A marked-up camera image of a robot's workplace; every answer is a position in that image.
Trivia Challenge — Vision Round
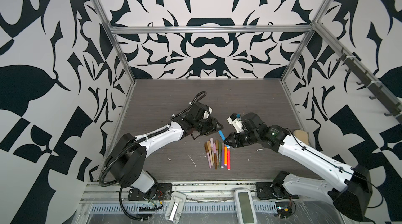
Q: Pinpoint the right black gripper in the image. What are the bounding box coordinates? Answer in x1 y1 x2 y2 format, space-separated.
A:
222 130 260 147

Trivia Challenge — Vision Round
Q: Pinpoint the red pink marker pen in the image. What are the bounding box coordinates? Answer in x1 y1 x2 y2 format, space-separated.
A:
227 147 231 171

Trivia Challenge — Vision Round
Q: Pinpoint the blue marker pen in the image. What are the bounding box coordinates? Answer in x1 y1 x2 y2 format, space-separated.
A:
218 131 230 149

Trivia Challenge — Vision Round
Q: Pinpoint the orange marker pen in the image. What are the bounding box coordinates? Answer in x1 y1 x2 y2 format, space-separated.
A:
224 145 228 166

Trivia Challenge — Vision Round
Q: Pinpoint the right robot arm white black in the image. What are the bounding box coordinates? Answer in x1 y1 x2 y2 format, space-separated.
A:
224 115 373 222

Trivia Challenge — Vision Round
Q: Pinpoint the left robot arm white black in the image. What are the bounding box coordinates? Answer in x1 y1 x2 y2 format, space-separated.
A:
98 116 224 198

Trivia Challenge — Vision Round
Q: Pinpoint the light pink marker pen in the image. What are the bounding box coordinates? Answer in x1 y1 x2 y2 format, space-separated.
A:
209 137 215 166

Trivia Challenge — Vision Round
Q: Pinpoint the purple marker pen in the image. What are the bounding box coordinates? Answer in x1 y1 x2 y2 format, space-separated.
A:
220 143 225 169

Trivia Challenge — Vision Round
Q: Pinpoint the gold tan marker pen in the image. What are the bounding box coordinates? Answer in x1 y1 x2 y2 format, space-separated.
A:
207 141 214 166

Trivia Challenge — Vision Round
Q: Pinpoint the green marker pen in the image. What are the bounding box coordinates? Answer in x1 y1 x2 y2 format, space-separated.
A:
217 141 222 168

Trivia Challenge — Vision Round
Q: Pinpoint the beige whiteboard eraser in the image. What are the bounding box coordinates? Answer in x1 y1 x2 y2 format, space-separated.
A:
293 129 310 146

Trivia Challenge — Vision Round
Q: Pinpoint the white handheld display device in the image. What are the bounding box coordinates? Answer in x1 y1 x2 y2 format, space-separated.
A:
233 189 257 224

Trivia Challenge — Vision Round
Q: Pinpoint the small green led circuit board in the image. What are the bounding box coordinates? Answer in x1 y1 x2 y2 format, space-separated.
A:
275 201 297 219

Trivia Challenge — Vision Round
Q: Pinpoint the white grey remote device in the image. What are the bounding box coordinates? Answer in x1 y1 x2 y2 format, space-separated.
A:
164 192 187 224

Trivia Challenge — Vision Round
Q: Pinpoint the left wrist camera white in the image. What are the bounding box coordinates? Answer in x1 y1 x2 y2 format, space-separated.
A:
202 106 213 119

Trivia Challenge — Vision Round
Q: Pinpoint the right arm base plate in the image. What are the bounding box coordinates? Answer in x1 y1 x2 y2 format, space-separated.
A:
255 182 299 200

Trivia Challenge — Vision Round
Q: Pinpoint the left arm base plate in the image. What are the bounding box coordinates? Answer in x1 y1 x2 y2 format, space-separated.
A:
128 183 172 201

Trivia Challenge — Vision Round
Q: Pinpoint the black corrugated cable hose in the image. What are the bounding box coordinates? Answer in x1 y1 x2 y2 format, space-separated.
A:
118 186 164 221

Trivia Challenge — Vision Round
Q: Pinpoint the aluminium frame front rail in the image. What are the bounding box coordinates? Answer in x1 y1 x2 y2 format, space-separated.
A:
80 174 337 204

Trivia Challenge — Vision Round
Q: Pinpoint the black coat hook rail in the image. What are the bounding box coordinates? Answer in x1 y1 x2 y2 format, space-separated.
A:
335 48 402 124

